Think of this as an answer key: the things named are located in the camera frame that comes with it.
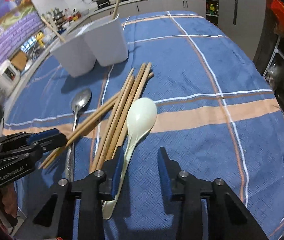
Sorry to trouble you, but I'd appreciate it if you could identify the metal spoon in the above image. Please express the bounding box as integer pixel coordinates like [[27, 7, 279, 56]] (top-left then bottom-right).
[[65, 88, 92, 181]]

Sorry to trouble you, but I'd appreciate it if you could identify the white plastic spoon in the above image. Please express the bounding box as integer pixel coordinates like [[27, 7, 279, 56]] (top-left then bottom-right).
[[102, 98, 157, 220]]

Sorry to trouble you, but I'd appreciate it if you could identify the person's left hand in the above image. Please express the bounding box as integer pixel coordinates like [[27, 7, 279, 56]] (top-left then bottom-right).
[[0, 183, 18, 223]]

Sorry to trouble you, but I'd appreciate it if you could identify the white countertop appliance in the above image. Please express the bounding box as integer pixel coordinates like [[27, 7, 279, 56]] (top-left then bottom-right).
[[0, 60, 21, 98]]

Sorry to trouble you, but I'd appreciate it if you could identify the blue plaid tablecloth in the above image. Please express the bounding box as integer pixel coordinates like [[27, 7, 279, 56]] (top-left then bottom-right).
[[3, 11, 284, 239]]

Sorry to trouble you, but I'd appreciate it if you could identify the white double utensil holder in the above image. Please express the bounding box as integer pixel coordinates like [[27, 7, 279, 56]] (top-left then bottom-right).
[[51, 15, 128, 77]]

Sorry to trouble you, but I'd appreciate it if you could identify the grey refrigerator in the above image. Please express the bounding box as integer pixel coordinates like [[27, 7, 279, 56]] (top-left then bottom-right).
[[218, 0, 266, 59]]

